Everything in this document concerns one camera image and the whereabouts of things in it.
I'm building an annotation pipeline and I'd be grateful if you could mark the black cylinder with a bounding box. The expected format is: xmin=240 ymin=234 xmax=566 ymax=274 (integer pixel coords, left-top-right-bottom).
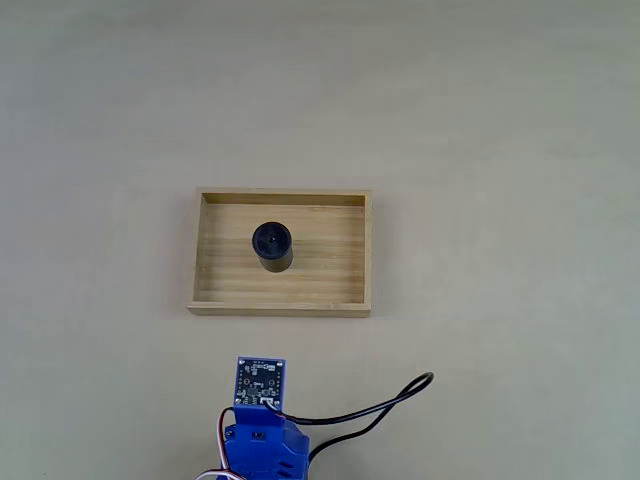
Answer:
xmin=250 ymin=220 xmax=296 ymax=276

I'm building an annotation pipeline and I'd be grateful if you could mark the shallow wooden box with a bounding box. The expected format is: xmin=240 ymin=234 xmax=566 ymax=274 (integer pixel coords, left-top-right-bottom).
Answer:
xmin=185 ymin=187 xmax=373 ymax=320

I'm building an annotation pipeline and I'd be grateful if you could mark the white red servo wire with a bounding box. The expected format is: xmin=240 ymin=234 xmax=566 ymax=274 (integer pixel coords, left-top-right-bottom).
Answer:
xmin=193 ymin=406 xmax=237 ymax=480

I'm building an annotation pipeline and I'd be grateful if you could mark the blue camera circuit board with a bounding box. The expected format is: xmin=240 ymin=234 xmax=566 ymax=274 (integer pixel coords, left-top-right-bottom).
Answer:
xmin=234 ymin=355 xmax=289 ymax=408

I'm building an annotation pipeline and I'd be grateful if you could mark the black camera cable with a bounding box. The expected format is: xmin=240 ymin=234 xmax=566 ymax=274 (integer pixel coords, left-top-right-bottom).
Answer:
xmin=263 ymin=371 xmax=436 ymax=465

